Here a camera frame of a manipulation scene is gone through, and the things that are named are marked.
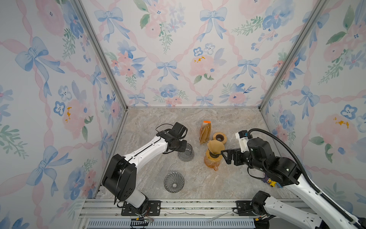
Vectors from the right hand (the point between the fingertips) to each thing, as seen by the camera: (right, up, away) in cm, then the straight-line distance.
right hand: (228, 150), depth 69 cm
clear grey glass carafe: (-19, -6, +16) cm, 26 cm away
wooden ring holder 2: (+3, +4, +31) cm, 31 cm away
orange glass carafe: (-4, -13, +21) cm, 25 cm away
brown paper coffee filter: (-3, 0, +11) cm, 12 cm away
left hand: (-22, -1, +16) cm, 27 cm away
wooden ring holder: (-5, -6, +13) cm, 15 cm away
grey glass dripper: (-27, -20, +11) cm, 36 cm away
